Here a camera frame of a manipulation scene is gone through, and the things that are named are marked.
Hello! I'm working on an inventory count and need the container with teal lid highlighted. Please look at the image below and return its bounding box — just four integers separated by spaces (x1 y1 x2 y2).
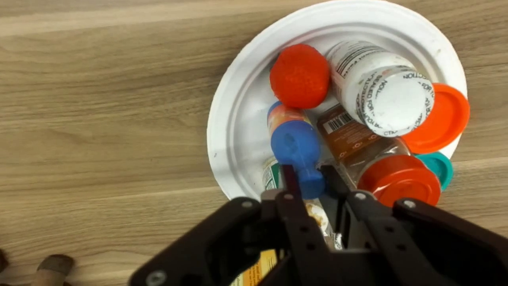
415 152 454 192

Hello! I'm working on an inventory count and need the bottle with blue cap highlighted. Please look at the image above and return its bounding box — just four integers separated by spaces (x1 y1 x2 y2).
267 101 326 200

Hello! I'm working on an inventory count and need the clear jar with orange lid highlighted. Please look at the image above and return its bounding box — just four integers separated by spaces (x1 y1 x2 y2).
317 104 442 208

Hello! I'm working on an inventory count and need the orange round plushie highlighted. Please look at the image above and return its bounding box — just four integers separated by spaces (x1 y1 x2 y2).
269 43 331 110

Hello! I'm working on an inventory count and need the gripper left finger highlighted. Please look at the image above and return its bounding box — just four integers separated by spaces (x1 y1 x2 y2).
129 165 331 286

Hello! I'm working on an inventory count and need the white paper plate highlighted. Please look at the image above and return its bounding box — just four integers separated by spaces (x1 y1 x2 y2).
206 0 469 201

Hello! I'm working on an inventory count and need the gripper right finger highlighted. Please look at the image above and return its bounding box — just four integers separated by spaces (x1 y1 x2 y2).
320 164 508 286

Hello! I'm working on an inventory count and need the container with orange lid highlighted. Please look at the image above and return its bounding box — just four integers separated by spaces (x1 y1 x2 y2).
401 83 471 155

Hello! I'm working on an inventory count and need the white bottle with white cap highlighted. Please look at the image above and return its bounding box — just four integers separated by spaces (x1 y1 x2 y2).
325 40 435 137

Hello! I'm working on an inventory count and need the tan brown-tipped object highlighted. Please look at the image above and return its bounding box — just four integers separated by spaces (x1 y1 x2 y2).
31 254 75 286

